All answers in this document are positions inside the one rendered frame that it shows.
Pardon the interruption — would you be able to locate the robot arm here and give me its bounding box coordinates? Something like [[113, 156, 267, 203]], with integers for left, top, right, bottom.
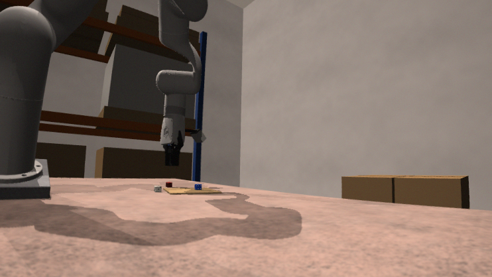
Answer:
[[0, 0, 208, 184]]

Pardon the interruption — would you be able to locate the tan flat mat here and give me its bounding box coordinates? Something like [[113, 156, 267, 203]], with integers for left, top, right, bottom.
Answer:
[[163, 188, 222, 195]]

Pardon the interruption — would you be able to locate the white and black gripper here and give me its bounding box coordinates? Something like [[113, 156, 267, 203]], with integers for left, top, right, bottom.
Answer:
[[160, 113, 185, 166]]

